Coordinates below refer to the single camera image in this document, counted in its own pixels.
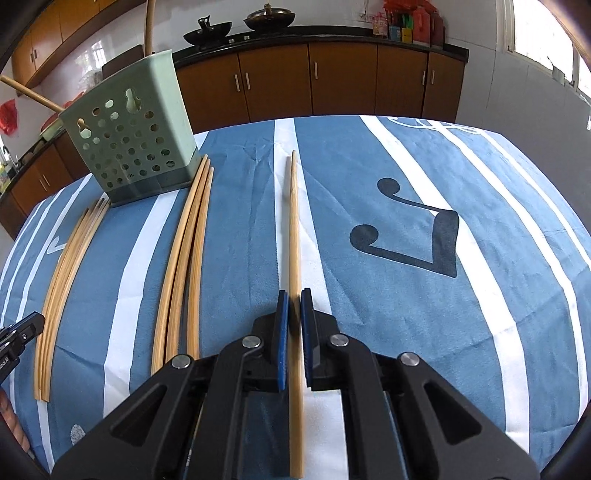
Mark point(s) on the person's hand lower left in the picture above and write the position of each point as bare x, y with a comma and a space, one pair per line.
12, 421

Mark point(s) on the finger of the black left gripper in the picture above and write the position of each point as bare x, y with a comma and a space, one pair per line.
14, 339

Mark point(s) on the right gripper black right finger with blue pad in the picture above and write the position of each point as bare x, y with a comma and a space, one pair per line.
366, 381

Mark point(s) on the green perforated utensil holder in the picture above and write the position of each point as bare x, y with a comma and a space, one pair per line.
133, 133

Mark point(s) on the brown lower kitchen cabinets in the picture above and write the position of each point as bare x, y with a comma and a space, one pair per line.
282, 78

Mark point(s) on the red condiment bottles group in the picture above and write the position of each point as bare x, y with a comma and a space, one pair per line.
415, 22

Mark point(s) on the dark cutting board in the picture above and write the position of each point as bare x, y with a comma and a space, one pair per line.
121, 61

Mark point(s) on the red plastic bag hanging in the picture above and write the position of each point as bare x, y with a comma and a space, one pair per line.
8, 117

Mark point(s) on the brown upper wall cabinets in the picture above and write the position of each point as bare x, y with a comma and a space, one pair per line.
61, 27

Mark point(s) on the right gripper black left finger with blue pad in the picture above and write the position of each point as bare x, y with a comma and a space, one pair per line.
254, 363

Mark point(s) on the window with white frame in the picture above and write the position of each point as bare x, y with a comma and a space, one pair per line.
533, 33

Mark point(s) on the black wok on stove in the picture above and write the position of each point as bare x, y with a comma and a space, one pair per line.
207, 34

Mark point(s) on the lidded dark pot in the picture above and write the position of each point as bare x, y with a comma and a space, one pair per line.
269, 19

